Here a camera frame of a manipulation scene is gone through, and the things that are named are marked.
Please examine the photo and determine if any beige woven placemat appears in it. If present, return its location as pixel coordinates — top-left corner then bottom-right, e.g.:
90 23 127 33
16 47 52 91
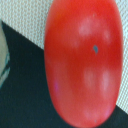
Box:
0 0 128 114

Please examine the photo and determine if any red toy tomato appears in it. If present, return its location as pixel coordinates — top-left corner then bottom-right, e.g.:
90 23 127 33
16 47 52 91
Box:
44 0 123 128

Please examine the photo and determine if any pale green gripper finger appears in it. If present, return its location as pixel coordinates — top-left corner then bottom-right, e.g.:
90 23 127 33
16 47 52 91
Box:
0 21 10 88

